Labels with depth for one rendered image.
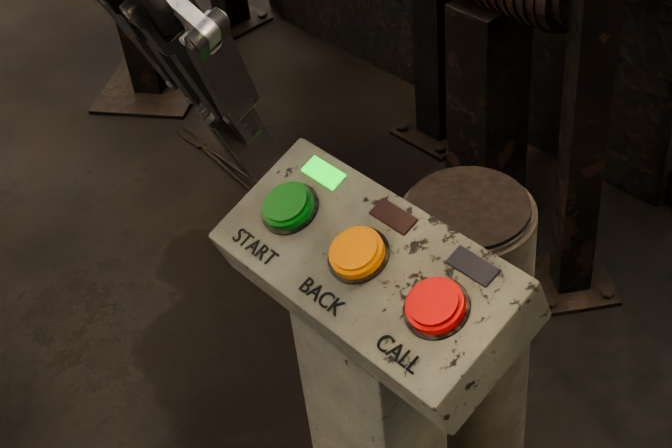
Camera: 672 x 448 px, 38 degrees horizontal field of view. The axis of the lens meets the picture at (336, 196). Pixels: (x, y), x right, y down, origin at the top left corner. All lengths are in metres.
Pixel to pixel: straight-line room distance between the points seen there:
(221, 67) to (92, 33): 1.71
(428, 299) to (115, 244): 1.08
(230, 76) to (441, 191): 0.33
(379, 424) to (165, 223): 1.00
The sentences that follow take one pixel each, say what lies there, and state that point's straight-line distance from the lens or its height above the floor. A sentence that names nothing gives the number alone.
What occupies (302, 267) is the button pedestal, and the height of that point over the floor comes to 0.59.
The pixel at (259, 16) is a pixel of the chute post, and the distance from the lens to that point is 2.18.
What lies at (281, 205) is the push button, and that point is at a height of 0.61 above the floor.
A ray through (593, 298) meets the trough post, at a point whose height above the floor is 0.01.
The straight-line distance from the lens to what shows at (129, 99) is 1.99.
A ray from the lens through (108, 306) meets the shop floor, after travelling 1.57.
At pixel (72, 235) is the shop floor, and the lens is 1.71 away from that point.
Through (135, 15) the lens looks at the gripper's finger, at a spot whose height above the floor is 0.82.
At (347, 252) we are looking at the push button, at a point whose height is 0.61.
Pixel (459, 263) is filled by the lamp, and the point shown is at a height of 0.61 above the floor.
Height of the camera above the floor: 1.08
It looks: 40 degrees down
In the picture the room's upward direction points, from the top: 7 degrees counter-clockwise
